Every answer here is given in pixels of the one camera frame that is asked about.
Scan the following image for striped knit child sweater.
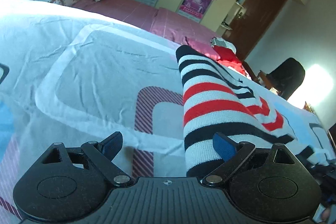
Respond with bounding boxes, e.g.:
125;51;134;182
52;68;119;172
175;44;328;178

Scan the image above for red clothing pile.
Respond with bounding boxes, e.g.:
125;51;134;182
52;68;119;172
213;46;249;77

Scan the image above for black office chair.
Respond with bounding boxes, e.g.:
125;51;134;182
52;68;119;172
257;57;305;100

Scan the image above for blue patterned bed sheet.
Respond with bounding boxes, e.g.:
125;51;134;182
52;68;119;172
1;0;191;223

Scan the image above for folded pink cloth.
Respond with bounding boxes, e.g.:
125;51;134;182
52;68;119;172
186;39;221;61

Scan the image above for white patterned garment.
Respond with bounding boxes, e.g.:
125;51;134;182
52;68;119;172
210;37;236;53

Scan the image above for brown wooden door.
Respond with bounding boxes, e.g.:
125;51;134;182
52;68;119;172
223;0;287;61

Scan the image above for white corner shelves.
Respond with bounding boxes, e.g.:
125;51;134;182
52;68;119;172
219;0;245;32

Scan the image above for pink plaid bed cover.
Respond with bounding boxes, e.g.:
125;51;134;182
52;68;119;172
73;0;217;45

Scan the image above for lower right pink poster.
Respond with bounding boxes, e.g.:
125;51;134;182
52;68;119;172
177;0;212;23

